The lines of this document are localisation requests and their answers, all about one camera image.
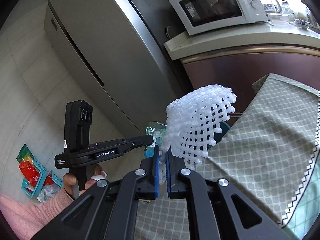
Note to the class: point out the patterned tablecloth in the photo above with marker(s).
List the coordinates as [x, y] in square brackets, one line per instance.
[270, 151]

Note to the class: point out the white foam fruit net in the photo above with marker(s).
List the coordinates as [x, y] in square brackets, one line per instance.
[194, 119]

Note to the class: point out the grey refrigerator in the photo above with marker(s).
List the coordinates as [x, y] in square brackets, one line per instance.
[114, 49]

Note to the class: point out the glass kettle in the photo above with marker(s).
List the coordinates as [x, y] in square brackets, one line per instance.
[272, 6]

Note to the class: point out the teal trash bin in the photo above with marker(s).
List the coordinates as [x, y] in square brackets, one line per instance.
[225, 128]

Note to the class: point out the white microwave oven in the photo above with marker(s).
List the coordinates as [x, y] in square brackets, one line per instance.
[199, 16]

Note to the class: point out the green clear plastic wrapper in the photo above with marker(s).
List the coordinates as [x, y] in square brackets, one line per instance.
[157, 131]

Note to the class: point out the pink sleeve left forearm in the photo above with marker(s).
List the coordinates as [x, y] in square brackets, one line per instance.
[25, 220]

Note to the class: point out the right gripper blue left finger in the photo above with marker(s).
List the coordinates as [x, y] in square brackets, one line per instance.
[124, 196]

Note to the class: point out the teal basket with packets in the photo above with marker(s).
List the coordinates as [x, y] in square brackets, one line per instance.
[37, 182]

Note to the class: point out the kitchen counter with cabinets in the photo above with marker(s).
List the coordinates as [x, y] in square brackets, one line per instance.
[236, 57]

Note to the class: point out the person's left hand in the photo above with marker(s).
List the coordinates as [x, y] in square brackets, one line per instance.
[70, 181]

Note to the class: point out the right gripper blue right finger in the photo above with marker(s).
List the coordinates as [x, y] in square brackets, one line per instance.
[183, 183]

